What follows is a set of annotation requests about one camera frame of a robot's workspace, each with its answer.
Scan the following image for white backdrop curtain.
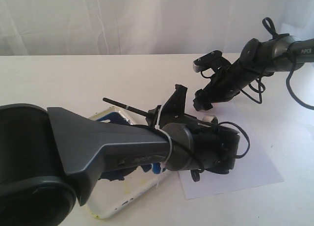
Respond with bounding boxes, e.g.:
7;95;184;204
0;0;314;56

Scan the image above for black paintbrush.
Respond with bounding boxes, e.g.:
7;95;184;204
103;97;150;117

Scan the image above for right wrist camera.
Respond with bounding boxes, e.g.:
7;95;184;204
193;50;231;73

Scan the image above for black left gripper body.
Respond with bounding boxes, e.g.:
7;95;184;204
159;113;240;174

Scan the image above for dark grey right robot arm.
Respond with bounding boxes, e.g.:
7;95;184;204
193;34;314;111

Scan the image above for white paint tray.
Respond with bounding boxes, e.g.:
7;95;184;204
85;106;172;220

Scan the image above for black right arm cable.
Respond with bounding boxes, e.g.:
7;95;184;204
200;17;314;111

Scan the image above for white zip tie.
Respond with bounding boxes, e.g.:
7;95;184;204
153;105;174;189

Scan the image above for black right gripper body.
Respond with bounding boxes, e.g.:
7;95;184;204
195;62;258;104

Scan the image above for white paper with square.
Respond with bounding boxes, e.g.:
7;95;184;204
179;102;283;199

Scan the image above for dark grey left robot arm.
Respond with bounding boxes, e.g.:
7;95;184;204
0;85;240;226

